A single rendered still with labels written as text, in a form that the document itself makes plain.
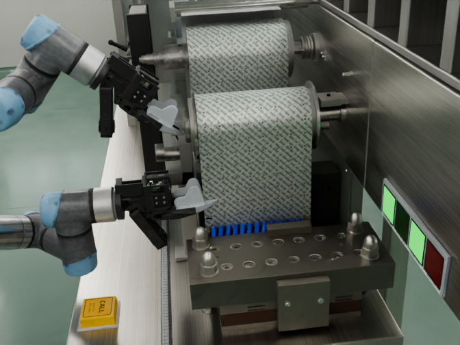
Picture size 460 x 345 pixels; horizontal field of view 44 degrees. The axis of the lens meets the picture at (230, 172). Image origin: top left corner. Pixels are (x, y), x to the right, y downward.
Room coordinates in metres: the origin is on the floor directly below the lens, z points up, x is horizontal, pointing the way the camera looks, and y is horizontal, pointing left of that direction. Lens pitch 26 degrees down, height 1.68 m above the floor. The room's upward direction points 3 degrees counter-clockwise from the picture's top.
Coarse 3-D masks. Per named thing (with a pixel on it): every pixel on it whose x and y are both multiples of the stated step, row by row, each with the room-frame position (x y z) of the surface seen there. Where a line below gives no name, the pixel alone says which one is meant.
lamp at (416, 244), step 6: (414, 228) 0.75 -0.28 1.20; (414, 234) 0.75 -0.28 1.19; (420, 234) 0.73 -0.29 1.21; (414, 240) 0.75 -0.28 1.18; (420, 240) 0.73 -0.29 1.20; (414, 246) 0.74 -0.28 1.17; (420, 246) 0.72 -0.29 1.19; (414, 252) 0.74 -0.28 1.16; (420, 252) 0.72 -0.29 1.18; (420, 258) 0.72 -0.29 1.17
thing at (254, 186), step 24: (216, 168) 1.07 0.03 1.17; (240, 168) 1.07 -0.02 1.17; (264, 168) 1.08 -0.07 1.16; (288, 168) 1.08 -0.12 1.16; (216, 192) 1.07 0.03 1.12; (240, 192) 1.07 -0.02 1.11; (264, 192) 1.08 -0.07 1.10; (288, 192) 1.08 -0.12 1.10; (216, 216) 1.07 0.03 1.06; (240, 216) 1.07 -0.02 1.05; (264, 216) 1.08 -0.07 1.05; (288, 216) 1.08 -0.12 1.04
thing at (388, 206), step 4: (384, 188) 0.88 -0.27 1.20; (384, 192) 0.88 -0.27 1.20; (388, 192) 0.86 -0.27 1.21; (384, 196) 0.88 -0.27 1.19; (388, 196) 0.86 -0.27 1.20; (392, 196) 0.84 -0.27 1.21; (384, 200) 0.88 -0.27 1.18; (388, 200) 0.86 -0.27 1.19; (392, 200) 0.84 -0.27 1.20; (384, 204) 0.88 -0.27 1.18; (388, 204) 0.86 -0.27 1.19; (392, 204) 0.84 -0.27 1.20; (384, 208) 0.88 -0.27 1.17; (388, 208) 0.86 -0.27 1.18; (392, 208) 0.84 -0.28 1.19; (384, 212) 0.87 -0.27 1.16; (388, 212) 0.86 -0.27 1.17; (392, 212) 0.84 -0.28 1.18; (388, 216) 0.85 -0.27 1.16; (392, 216) 0.84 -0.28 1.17; (392, 220) 0.84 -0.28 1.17; (392, 224) 0.83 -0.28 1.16
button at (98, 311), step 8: (104, 296) 0.98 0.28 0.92; (112, 296) 0.98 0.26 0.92; (88, 304) 0.96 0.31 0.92; (96, 304) 0.96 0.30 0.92; (104, 304) 0.96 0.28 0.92; (112, 304) 0.96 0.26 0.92; (88, 312) 0.93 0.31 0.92; (96, 312) 0.93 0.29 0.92; (104, 312) 0.93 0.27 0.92; (112, 312) 0.93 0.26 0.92; (80, 320) 0.91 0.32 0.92; (88, 320) 0.91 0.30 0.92; (96, 320) 0.91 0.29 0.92; (104, 320) 0.92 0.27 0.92; (112, 320) 0.92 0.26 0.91
